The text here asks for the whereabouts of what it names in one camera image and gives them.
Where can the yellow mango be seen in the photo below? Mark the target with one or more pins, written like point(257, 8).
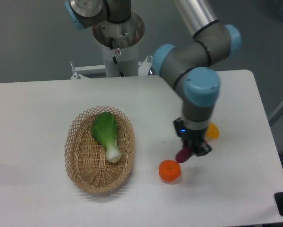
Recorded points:
point(212, 132)

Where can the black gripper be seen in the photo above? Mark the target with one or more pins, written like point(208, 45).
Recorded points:
point(194, 141)

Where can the orange tangerine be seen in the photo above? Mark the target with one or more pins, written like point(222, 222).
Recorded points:
point(169, 170)

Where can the green bok choy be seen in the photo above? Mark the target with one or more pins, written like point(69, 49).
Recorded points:
point(104, 130)

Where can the woven wicker basket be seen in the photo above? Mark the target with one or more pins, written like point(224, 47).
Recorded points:
point(85, 160)

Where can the purple sweet potato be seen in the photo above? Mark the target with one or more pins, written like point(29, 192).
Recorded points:
point(183, 155)

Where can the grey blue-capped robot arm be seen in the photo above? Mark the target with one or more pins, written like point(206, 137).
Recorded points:
point(186, 70)

